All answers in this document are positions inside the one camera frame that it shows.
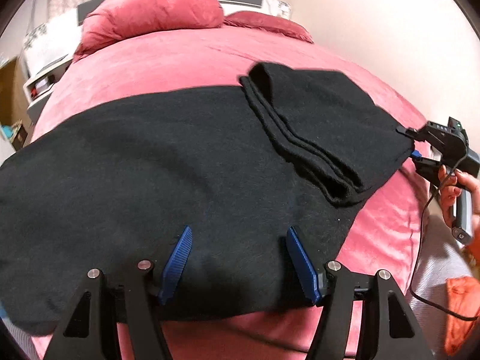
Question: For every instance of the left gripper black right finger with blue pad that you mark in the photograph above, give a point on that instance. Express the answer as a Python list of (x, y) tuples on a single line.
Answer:
[(308, 266)]

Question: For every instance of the pink velvet bed cover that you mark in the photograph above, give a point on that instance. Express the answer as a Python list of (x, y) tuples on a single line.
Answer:
[(385, 233)]

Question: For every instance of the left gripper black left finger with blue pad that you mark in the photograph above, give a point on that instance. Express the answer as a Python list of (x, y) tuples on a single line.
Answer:
[(175, 265)]

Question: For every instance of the orange sleeve right forearm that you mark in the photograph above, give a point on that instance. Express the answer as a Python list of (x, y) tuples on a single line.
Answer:
[(463, 298)]

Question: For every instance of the wooden white cabinet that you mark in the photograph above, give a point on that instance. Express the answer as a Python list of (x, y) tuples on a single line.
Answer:
[(14, 103)]

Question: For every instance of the large pink pillow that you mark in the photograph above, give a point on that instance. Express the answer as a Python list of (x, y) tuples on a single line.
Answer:
[(117, 20)]

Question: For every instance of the grey trouser leg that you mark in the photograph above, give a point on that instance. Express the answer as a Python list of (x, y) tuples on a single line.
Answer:
[(439, 256)]

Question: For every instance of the small dark pink pillow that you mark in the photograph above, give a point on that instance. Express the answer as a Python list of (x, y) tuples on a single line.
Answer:
[(273, 24)]

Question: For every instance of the black knitted cloth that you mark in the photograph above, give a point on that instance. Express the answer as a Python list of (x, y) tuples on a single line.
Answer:
[(238, 165)]

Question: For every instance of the person's right hand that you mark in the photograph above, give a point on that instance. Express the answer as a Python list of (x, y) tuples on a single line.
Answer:
[(450, 192)]

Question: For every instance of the white grey nightstand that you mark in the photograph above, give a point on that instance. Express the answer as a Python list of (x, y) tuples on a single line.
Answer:
[(38, 88)]

